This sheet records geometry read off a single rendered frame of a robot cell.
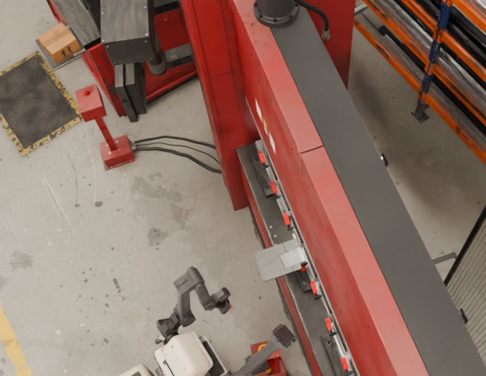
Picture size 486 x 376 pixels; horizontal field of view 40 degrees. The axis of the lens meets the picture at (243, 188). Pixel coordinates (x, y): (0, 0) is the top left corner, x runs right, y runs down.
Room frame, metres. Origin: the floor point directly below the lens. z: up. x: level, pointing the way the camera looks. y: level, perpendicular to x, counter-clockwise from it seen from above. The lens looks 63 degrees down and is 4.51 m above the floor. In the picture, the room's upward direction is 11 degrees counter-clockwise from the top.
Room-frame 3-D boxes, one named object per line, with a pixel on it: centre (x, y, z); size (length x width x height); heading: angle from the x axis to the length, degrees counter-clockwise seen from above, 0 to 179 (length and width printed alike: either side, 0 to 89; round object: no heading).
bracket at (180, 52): (2.60, 0.19, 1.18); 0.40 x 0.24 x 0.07; 9
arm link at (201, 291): (1.10, 0.30, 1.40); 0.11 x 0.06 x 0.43; 22
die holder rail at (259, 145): (1.90, -0.20, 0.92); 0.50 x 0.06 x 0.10; 9
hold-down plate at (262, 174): (1.94, -0.13, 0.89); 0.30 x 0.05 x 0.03; 9
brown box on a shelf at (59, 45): (3.18, 1.05, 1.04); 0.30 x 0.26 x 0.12; 22
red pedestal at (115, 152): (2.84, 0.93, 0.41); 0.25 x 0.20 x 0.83; 99
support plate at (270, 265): (1.33, -0.13, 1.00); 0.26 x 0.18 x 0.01; 99
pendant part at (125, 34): (2.53, 0.42, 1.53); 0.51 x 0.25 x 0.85; 176
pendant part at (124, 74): (2.48, 0.51, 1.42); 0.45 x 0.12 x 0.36; 176
